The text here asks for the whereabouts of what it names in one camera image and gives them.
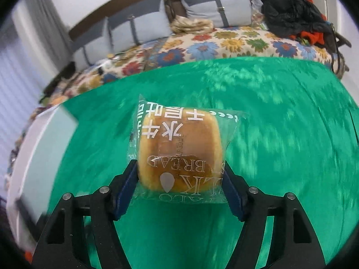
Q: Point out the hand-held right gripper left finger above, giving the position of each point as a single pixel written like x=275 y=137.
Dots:
x=126 y=190

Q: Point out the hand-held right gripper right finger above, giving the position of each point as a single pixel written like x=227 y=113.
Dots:
x=232 y=196

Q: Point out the bread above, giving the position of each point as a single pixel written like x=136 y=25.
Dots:
x=179 y=145

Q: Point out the white cardboard box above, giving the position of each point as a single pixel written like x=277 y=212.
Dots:
x=42 y=151

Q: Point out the green patterned bedspread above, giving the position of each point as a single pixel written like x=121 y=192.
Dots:
x=280 y=145

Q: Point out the person's orange fleece clothing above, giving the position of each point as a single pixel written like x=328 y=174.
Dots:
x=28 y=256

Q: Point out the dark cloth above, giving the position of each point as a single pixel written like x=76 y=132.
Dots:
x=66 y=71

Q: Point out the white sheer curtain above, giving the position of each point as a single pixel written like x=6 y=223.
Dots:
x=19 y=89

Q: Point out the floral bed sheet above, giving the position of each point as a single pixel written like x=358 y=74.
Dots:
x=224 y=44

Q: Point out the beige folded cloth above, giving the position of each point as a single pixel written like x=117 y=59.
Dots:
x=190 y=25

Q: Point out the orange fleece garment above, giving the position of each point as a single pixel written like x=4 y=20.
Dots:
x=314 y=37

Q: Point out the clear plastic bag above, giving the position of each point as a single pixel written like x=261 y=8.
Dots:
x=258 y=19

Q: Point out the black chair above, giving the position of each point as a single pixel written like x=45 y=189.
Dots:
x=340 y=44

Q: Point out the grey curtain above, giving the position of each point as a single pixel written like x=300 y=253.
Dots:
x=45 y=19

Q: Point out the brown padded headboard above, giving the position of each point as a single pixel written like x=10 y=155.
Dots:
x=169 y=5

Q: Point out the black clothes pile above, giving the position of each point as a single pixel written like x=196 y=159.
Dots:
x=291 y=14

